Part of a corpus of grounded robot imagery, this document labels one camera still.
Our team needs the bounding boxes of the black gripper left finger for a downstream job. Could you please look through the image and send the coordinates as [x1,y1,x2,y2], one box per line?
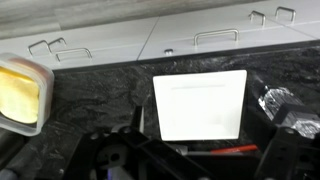
[61,105,214,180]

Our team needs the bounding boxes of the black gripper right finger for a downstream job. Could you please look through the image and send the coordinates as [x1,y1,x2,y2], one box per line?
[242,106,320,180]

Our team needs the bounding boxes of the red pen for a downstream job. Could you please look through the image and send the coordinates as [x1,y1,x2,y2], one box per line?
[181,143,260,157]

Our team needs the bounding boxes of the clear glass jar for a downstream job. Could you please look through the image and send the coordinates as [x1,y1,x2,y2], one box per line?
[257,85,320,140]

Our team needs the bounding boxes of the clear plastic food container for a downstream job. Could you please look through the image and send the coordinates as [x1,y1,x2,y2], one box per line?
[0,52,55,138]

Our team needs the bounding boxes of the yellow sponge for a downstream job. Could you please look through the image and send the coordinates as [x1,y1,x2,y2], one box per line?
[0,65,41,125]

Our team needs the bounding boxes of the white square plate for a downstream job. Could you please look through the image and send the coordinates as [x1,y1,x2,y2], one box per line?
[152,69,248,142]

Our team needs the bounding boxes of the white drawer front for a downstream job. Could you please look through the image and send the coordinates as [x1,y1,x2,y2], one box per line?
[0,17,160,71]
[137,6,320,62]

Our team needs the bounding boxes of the white base cabinet run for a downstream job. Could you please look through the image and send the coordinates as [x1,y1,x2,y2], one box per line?
[0,0,320,72]

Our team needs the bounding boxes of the steel cabinet handle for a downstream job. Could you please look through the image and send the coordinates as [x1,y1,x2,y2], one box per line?
[193,28,240,47]
[274,6,297,24]
[47,36,68,52]
[27,39,52,57]
[248,10,267,27]
[55,47,94,63]

